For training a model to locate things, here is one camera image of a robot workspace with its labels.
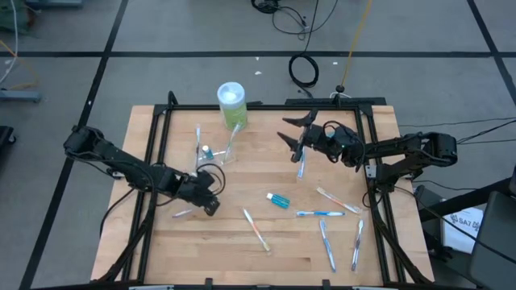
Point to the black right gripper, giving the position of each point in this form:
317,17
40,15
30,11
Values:
322,139

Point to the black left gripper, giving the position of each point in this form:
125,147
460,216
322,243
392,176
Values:
193,187

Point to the clear acrylic organizer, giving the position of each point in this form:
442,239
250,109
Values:
219,159

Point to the blue toothbrush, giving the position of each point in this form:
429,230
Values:
327,245
301,169
320,213

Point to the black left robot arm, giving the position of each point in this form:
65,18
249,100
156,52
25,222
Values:
121,163

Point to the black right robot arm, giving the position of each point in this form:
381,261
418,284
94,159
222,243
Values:
403,147

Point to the green disinfecting wipes canister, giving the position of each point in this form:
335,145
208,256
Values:
233,113

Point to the black table leg bar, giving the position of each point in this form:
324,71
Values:
463,199

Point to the white printed cardboard box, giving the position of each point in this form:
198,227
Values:
459,233

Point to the black caster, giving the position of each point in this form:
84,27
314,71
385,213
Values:
6,137

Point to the grey metal bar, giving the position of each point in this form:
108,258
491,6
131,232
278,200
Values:
20,95

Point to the black equipment case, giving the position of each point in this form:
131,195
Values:
500,241

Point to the green cart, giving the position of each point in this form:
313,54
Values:
24,16

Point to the black aluminium table frame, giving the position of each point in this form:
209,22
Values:
266,107

